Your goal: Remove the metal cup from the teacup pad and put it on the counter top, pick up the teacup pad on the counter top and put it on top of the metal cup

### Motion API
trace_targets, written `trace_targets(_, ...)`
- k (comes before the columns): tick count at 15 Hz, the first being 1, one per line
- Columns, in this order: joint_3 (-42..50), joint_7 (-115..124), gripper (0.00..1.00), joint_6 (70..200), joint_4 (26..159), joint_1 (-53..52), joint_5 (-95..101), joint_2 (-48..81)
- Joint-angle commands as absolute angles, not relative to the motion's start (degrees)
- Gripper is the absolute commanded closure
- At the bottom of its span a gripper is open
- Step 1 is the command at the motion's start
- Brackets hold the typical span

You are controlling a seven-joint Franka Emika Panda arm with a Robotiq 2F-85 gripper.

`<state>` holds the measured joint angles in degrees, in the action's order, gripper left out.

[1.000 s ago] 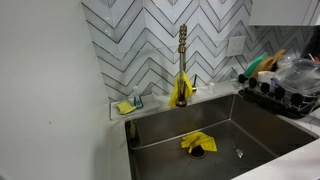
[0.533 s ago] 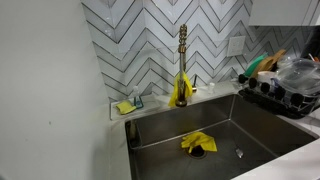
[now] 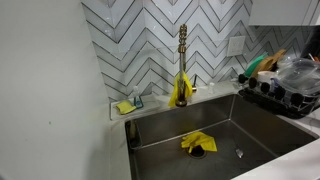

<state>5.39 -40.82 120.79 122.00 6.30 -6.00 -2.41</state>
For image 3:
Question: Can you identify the gold spring kitchen faucet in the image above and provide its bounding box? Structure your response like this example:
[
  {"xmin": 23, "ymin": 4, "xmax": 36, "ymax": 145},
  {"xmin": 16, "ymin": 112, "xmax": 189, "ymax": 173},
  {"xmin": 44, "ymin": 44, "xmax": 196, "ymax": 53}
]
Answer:
[{"xmin": 178, "ymin": 24, "xmax": 187, "ymax": 95}]

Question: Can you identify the clear soap dispenser bottle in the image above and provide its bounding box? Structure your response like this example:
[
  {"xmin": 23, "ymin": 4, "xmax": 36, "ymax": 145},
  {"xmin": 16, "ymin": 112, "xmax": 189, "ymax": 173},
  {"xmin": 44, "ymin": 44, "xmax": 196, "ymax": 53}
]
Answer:
[{"xmin": 133, "ymin": 86, "xmax": 143, "ymax": 109}]

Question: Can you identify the yellow sponge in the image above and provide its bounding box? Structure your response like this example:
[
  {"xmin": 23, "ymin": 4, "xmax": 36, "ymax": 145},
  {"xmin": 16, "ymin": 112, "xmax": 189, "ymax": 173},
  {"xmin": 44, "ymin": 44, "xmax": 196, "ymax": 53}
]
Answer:
[{"xmin": 116, "ymin": 101, "xmax": 136, "ymax": 115}]

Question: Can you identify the small white bottle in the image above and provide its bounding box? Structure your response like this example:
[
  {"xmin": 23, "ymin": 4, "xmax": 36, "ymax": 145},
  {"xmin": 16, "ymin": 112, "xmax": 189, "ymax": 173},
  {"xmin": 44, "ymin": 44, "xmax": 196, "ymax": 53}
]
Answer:
[{"xmin": 208, "ymin": 82, "xmax": 215, "ymax": 94}]

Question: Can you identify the sink drain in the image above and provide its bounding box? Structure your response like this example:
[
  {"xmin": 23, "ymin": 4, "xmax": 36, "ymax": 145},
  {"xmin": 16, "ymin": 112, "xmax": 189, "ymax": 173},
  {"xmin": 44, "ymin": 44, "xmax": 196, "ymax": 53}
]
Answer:
[{"xmin": 185, "ymin": 146, "xmax": 207, "ymax": 159}]

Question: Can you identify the stainless steel sink basin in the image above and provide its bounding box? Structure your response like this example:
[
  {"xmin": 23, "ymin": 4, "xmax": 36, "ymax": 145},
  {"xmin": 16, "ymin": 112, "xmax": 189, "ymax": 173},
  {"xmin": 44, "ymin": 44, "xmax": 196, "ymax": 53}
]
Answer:
[{"xmin": 125, "ymin": 94, "xmax": 318, "ymax": 180}]

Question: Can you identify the wooden cutting board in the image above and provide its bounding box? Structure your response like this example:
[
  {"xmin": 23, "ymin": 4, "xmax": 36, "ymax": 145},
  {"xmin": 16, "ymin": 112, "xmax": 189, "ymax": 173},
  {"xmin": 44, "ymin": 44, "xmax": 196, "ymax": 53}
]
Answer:
[{"xmin": 251, "ymin": 49, "xmax": 286, "ymax": 78}]

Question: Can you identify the white upper cabinet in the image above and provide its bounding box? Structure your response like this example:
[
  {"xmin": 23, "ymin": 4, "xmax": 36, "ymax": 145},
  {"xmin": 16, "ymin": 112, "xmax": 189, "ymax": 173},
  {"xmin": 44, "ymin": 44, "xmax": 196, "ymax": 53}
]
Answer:
[{"xmin": 249, "ymin": 0, "xmax": 320, "ymax": 26}]

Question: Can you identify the black dish drying rack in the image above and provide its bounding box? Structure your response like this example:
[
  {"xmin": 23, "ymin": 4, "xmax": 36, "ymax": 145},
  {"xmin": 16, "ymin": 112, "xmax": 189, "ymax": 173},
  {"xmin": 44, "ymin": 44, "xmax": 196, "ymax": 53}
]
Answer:
[{"xmin": 238, "ymin": 74, "xmax": 319, "ymax": 119}]

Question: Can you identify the clear plastic container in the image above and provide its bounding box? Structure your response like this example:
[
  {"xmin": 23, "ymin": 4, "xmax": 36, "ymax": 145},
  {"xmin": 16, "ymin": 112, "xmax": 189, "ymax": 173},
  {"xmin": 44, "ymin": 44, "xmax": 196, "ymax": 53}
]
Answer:
[{"xmin": 271, "ymin": 58, "xmax": 320, "ymax": 95}]

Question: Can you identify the white wall outlet plate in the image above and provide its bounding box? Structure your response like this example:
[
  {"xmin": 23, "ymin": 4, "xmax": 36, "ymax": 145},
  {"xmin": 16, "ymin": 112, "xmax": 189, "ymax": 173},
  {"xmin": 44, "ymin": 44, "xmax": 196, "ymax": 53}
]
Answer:
[{"xmin": 227, "ymin": 36, "xmax": 246, "ymax": 57}]

